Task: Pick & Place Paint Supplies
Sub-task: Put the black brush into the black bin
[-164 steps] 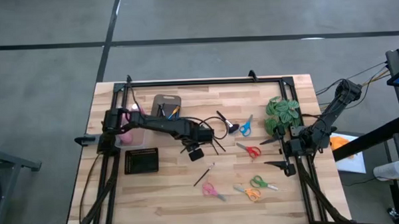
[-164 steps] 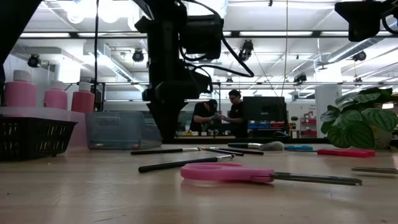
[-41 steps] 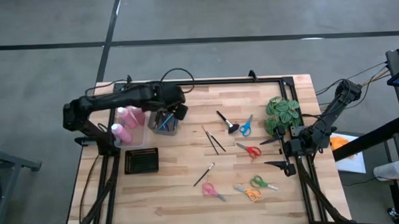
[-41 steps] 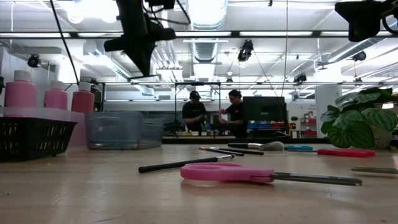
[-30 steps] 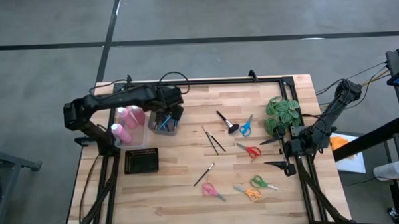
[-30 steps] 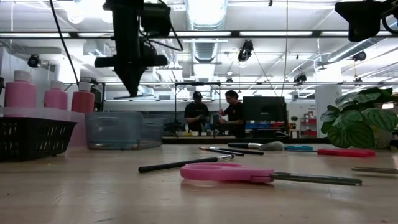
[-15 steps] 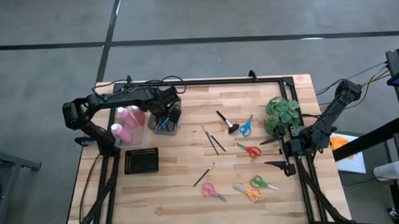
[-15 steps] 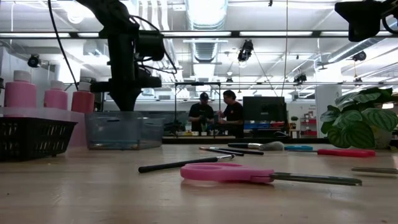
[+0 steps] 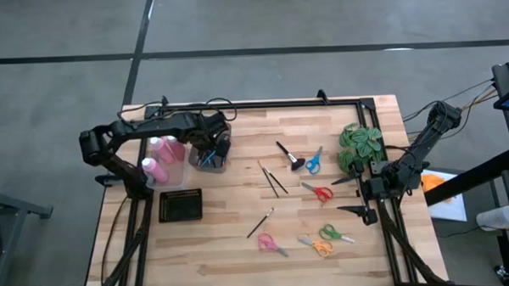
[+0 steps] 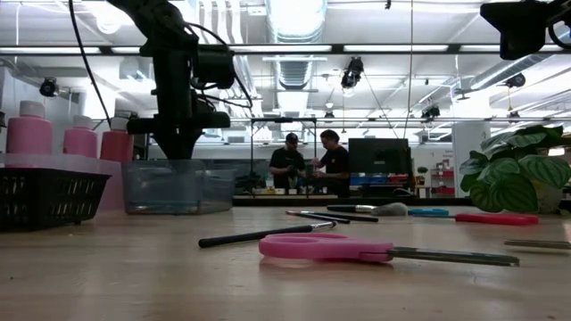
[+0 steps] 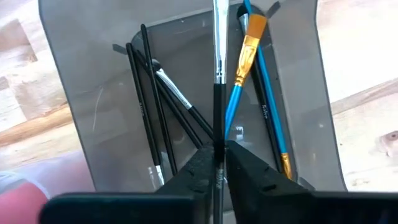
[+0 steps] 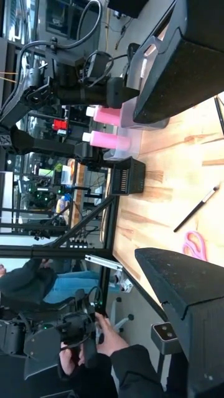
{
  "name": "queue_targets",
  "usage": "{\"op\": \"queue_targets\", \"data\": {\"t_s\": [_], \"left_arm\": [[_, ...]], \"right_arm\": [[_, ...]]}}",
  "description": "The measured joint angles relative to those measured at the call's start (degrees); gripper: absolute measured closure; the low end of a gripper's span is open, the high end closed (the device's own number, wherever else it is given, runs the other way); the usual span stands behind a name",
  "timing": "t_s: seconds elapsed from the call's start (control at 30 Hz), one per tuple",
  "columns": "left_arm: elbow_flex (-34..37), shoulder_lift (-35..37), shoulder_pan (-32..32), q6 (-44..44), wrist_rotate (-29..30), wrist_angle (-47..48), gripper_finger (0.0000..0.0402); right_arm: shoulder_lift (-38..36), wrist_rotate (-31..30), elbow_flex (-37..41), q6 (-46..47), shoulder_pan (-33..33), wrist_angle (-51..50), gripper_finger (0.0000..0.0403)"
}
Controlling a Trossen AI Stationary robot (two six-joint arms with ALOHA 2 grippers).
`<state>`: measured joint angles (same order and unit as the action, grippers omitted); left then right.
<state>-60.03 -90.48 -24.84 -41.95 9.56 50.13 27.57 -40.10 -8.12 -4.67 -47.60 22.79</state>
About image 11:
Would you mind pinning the large blue paintbrush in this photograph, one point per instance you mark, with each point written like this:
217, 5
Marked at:
248, 56

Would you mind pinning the clear plastic storage bin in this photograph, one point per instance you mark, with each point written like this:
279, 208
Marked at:
102, 93

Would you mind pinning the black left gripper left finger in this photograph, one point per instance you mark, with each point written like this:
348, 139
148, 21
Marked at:
140, 208

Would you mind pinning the thin blue paintbrush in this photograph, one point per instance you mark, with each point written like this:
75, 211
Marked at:
275, 121

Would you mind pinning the thin black paintbrush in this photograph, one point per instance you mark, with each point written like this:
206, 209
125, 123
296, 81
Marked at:
159, 102
174, 88
264, 112
141, 109
220, 109

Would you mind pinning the light pink paint bottle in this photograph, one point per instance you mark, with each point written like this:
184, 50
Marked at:
62, 174

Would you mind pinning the hot pink paint bottle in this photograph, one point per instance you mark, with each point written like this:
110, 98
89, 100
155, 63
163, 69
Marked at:
18, 205

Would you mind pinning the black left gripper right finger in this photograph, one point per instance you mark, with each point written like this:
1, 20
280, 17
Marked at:
295, 208

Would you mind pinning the black paintbrush tan tail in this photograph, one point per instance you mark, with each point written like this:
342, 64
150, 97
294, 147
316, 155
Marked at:
186, 124

